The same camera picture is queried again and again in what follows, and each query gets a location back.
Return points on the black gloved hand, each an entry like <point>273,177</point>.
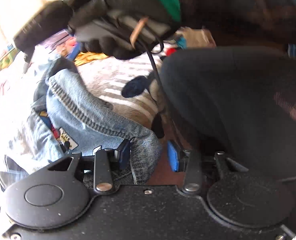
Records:
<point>127,28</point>

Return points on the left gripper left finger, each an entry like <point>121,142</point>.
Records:
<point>112,168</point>

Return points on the Mickey Mouse plush blanket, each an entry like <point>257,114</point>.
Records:
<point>128,85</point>

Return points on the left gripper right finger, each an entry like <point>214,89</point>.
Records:
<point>189,162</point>

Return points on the black trousers leg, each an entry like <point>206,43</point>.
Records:
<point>238,99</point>

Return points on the blue denim jacket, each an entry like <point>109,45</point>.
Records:
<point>50,105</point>

